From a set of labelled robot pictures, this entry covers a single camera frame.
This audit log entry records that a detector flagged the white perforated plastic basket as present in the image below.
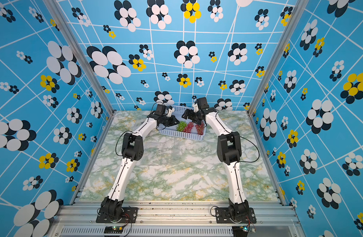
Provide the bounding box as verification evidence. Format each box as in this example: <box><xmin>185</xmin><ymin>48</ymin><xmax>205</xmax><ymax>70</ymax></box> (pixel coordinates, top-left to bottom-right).
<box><xmin>158</xmin><ymin>106</ymin><xmax>206</xmax><ymax>140</ymax></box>

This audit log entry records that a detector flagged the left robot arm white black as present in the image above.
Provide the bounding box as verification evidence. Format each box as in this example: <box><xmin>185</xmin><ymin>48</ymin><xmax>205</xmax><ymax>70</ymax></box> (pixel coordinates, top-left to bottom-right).
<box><xmin>96</xmin><ymin>115</ymin><xmax>179</xmax><ymax>223</ymax></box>

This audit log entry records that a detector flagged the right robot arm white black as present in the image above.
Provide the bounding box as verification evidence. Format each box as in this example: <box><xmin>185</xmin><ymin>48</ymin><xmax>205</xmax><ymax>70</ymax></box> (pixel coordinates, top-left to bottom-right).
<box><xmin>182</xmin><ymin>108</ymin><xmax>250</xmax><ymax>222</ymax></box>

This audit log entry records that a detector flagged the red grape bunch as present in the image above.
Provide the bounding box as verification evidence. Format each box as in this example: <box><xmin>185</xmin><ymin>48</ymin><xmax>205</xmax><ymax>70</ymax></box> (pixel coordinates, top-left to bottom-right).
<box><xmin>183</xmin><ymin>122</ymin><xmax>194</xmax><ymax>133</ymax></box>
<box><xmin>195</xmin><ymin>122</ymin><xmax>205</xmax><ymax>135</ymax></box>

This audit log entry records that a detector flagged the green grape bunch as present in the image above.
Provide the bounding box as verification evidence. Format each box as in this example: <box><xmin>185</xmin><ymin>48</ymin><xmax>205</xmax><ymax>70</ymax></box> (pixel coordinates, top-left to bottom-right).
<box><xmin>176</xmin><ymin>121</ymin><xmax>187</xmax><ymax>132</ymax></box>

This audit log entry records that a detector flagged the right green circuit board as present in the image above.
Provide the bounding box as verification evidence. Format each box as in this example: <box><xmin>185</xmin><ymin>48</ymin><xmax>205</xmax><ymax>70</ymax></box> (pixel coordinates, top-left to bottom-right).
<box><xmin>232</xmin><ymin>226</ymin><xmax>249</xmax><ymax>237</ymax></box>

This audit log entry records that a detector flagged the green circuit board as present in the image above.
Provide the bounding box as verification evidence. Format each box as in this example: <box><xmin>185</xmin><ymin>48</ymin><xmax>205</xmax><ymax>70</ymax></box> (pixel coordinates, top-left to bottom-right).
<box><xmin>104</xmin><ymin>226</ymin><xmax>125</xmax><ymax>235</ymax></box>
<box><xmin>232</xmin><ymin>226</ymin><xmax>249</xmax><ymax>237</ymax></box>

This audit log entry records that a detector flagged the left green circuit board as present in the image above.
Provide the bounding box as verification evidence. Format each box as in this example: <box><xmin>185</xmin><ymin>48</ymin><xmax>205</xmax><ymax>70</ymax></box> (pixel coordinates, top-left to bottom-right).
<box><xmin>104</xmin><ymin>226</ymin><xmax>125</xmax><ymax>235</ymax></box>

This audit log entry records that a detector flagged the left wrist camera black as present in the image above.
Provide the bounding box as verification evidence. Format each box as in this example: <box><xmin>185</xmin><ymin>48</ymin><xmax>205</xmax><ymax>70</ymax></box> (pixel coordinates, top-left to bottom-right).
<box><xmin>154</xmin><ymin>104</ymin><xmax>174</xmax><ymax>118</ymax></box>

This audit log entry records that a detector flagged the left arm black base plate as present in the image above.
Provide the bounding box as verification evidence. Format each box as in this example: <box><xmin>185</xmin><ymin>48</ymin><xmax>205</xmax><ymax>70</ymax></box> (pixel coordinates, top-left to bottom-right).
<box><xmin>96</xmin><ymin>207</ymin><xmax>139</xmax><ymax>224</ymax></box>

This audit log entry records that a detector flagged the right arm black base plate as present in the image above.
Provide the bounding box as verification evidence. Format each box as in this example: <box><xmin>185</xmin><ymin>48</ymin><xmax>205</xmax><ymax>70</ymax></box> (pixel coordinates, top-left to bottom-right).
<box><xmin>214</xmin><ymin>207</ymin><xmax>257</xmax><ymax>225</ymax></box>

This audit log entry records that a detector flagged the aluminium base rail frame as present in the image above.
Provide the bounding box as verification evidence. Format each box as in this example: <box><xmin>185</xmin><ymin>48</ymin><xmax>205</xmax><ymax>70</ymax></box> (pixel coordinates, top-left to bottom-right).
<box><xmin>48</xmin><ymin>201</ymin><xmax>306</xmax><ymax>237</ymax></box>

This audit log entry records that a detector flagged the aluminium corner post right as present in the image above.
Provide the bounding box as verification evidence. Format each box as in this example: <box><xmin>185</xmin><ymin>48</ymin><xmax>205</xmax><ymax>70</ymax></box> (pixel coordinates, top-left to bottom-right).
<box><xmin>249</xmin><ymin>0</ymin><xmax>309</xmax><ymax>116</ymax></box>

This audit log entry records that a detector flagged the aluminium corner post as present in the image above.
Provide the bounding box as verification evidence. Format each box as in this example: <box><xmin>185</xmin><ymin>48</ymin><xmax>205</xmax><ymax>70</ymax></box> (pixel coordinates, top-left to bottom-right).
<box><xmin>249</xmin><ymin>0</ymin><xmax>309</xmax><ymax>116</ymax></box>
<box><xmin>44</xmin><ymin>1</ymin><xmax>114</xmax><ymax>116</ymax></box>

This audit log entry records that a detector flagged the aluminium corner post left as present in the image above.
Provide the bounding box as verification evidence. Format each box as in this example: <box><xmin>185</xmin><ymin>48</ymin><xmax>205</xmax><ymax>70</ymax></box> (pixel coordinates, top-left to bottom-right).
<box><xmin>44</xmin><ymin>1</ymin><xmax>114</xmax><ymax>116</ymax></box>

